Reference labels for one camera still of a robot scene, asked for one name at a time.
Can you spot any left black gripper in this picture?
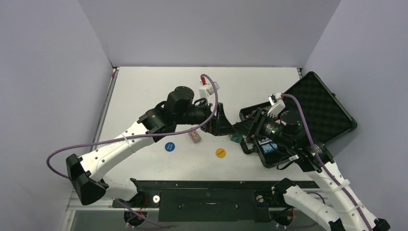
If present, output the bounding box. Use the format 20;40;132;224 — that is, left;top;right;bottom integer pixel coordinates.
175;99;236;136

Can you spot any green chip stack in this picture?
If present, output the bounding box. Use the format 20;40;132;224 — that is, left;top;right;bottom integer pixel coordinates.
229;133;243;143

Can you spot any light blue chip stack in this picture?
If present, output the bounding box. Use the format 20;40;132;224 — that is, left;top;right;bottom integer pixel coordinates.
261;143;278;154

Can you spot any blue small blind button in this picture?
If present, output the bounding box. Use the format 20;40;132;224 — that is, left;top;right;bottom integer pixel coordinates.
165;142;175;152

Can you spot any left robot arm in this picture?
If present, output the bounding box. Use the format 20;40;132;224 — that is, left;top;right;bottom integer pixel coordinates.
66;86;235;207

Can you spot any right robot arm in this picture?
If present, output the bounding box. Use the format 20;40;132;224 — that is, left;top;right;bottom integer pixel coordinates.
234;110;391;231

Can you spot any black poker set case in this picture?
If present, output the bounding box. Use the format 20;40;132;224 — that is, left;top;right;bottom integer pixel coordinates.
239;72;357;168

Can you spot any yellow big blind button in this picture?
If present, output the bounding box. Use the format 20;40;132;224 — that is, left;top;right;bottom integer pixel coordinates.
216;148;226;158

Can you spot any blue playing card deck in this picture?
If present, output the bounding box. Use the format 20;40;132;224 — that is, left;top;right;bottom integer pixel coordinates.
257;139;272;145

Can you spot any pink chip stack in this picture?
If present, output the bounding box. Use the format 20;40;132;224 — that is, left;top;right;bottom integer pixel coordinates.
188;130;202;143

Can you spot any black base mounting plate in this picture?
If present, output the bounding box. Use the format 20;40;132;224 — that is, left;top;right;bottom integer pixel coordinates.
111;180;316;223

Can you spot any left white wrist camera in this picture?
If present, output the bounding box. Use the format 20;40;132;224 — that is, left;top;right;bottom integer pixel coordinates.
198;80;214;101

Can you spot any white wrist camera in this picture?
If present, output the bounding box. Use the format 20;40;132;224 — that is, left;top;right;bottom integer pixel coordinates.
198;80;214;101
267;92;285;117

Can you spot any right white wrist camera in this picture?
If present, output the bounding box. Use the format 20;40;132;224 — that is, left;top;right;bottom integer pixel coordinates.
267;92;285;117

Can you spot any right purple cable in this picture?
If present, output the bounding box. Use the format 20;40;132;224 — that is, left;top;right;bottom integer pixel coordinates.
282;93;373;231

